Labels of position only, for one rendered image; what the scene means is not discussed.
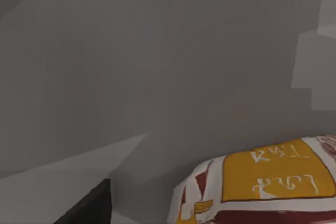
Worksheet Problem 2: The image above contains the white red yellow snack bag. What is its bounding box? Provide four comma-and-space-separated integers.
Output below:
167, 134, 336, 224

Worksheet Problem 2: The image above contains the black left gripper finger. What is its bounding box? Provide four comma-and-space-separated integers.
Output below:
53, 178, 112, 224

